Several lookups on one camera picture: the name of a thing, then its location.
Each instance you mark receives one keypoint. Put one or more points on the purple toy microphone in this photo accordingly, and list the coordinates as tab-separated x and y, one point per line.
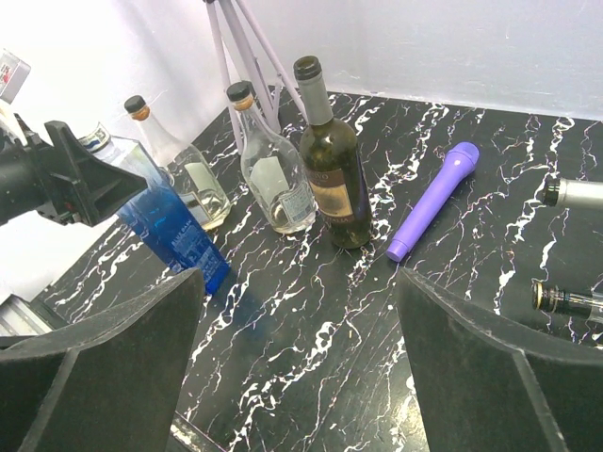
458	163

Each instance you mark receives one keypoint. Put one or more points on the lilac music stand tripod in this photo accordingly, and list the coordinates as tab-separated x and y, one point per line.
269	100

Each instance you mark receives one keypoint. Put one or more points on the dark wine bottle silver cap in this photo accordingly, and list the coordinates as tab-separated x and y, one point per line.
566	193

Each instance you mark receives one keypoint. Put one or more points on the clear bottle gold cap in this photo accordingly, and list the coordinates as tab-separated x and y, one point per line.
554	300

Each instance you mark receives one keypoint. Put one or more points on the clear plastic bottle blue label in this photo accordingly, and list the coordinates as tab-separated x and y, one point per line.
272	167

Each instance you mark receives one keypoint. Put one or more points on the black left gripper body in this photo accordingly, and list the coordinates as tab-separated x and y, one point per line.
26	184

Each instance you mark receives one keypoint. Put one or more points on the dark bottle brown label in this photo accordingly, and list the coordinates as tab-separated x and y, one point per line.
329	151

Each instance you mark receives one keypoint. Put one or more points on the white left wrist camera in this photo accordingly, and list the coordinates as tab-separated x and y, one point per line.
14	72

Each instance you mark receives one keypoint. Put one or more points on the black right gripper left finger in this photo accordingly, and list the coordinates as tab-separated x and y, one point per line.
110	382

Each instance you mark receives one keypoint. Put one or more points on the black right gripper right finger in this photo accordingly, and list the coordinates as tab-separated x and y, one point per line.
487	383

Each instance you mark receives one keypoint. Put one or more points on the clear glass bottle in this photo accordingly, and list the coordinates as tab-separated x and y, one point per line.
184	165

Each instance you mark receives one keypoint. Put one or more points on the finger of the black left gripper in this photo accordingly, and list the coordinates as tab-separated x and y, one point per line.
83	188

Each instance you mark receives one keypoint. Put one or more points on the blue box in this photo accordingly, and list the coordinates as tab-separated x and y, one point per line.
157	215

